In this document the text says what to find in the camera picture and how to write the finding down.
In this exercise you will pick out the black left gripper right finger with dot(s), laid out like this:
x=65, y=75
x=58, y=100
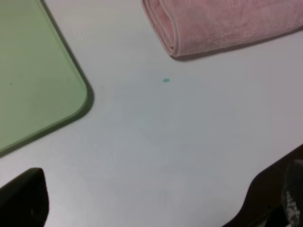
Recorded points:
x=292, y=193

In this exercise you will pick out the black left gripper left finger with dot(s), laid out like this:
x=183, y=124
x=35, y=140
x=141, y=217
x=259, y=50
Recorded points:
x=24, y=201

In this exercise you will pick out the pink terry towel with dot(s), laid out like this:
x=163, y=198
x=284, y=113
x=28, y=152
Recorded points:
x=188, y=27

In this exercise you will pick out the light green plastic tray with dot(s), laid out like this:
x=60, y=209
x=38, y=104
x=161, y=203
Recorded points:
x=42, y=86

